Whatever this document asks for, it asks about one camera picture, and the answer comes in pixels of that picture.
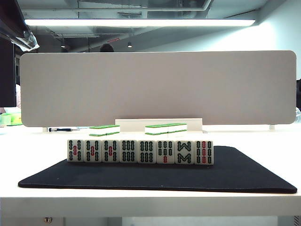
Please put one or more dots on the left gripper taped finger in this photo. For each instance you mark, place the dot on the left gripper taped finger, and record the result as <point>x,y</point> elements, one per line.
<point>11,34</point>
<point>11,11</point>

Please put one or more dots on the five bamboo mahjong tile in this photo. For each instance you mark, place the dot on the five bamboo mahjong tile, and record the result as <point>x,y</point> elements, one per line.
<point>75,151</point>
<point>92,151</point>
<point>110,151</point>

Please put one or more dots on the six bamboo mahjong tile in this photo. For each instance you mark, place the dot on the six bamboo mahjong tile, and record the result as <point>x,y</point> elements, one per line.
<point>146,152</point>
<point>128,151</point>

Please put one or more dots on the seven bamboo mahjong tile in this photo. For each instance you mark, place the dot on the seven bamboo mahjong tile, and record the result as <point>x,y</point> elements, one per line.
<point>165,152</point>

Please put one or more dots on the eight bamboo mahjong tile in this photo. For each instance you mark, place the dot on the eight bamboo mahjong tile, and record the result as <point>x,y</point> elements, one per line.
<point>184,152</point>

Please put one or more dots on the nine bamboo mahjong tile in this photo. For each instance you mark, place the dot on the nine bamboo mahjong tile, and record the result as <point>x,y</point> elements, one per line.
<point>203,152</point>

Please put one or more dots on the black monitor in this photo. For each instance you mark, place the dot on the black monitor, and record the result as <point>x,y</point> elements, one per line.
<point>7,75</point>

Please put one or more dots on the pink clothed person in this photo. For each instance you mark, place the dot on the pink clothed person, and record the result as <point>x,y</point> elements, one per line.
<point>18,96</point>

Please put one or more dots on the green box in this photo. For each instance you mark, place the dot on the green box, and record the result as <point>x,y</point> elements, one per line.
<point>10,119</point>

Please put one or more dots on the dark haired person head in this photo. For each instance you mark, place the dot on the dark haired person head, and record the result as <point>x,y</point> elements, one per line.
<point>107,48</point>

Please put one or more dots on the black precision screwdriver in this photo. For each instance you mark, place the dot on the black precision screwdriver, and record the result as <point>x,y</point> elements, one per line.
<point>58,129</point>

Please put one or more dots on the long ceiling light strip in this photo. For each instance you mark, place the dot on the long ceiling light strip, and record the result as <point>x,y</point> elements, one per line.
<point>141,22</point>

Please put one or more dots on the grey desk divider panel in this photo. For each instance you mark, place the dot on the grey desk divider panel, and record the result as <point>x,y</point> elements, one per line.
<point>141,89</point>

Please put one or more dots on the white plastic tray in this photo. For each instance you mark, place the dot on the white plastic tray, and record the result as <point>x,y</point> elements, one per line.
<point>131,123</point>

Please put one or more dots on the black cloth mouse mat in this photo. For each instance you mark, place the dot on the black cloth mouse mat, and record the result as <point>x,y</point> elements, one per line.
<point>150,176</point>

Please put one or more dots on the metal table frame screw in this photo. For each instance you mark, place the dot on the metal table frame screw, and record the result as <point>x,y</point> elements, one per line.
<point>48,219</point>

